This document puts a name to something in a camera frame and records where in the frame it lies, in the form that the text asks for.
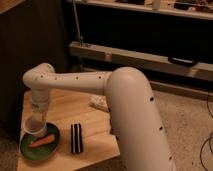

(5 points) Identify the orange carrot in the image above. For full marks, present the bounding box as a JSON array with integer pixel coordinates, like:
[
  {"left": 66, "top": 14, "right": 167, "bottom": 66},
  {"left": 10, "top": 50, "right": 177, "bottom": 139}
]
[{"left": 29, "top": 134, "right": 55, "bottom": 148}]

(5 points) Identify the black cable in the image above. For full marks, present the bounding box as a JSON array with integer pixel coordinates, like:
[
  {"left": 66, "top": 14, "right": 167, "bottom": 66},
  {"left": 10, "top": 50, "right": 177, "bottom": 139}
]
[{"left": 199, "top": 89, "right": 213, "bottom": 171}]

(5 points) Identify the metal pole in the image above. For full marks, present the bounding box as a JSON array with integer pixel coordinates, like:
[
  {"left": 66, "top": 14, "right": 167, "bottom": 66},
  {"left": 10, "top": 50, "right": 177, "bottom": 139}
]
[{"left": 72, "top": 0, "right": 83, "bottom": 46}]

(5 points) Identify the long grey case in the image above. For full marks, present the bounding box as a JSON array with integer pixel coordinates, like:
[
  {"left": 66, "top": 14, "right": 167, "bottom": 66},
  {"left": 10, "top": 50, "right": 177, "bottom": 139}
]
[{"left": 69, "top": 41, "right": 213, "bottom": 82}]

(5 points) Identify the green ceramic bowl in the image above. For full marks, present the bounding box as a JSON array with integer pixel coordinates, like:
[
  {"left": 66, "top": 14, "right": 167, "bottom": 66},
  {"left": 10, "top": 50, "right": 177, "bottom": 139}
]
[{"left": 20, "top": 123, "right": 60, "bottom": 162}]

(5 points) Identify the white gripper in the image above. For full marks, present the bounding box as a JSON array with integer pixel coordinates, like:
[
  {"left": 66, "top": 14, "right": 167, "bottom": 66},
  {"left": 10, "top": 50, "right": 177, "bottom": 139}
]
[{"left": 31, "top": 98, "right": 49, "bottom": 125}]

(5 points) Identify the black striped eraser block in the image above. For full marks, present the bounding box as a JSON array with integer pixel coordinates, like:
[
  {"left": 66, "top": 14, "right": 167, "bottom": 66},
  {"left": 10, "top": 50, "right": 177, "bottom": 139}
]
[{"left": 71, "top": 123, "right": 83, "bottom": 154}]

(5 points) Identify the wooden table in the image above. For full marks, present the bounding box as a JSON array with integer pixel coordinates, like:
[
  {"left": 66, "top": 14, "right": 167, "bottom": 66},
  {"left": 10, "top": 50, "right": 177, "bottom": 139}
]
[{"left": 17, "top": 89, "right": 119, "bottom": 171}]

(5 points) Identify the black case handle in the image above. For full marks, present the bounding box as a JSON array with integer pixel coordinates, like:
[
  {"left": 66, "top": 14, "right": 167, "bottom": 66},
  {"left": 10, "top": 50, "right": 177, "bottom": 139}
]
[{"left": 168, "top": 57, "right": 198, "bottom": 67}]

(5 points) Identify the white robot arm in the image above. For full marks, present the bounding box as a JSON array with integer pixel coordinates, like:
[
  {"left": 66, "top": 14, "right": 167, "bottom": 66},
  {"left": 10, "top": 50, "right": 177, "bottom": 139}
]
[{"left": 23, "top": 63, "right": 176, "bottom": 171}]

